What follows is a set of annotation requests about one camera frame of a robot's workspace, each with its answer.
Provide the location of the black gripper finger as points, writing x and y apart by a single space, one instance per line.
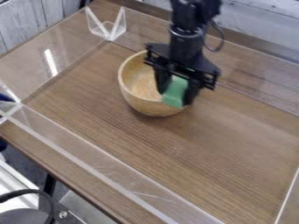
162 78
191 91

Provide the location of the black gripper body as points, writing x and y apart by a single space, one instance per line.
183 58

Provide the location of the green rectangular block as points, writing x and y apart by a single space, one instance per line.
174 93

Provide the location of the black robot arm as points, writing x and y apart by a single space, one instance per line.
193 14

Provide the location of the brown wooden bowl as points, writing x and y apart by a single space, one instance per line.
138 87

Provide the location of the black table leg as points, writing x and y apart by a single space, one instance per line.
50 184

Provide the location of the clear acrylic corner bracket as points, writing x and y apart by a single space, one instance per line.
107 30

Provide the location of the clear acrylic tray wall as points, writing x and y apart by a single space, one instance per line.
131 157

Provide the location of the metal base plate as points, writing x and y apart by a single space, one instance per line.
76 211

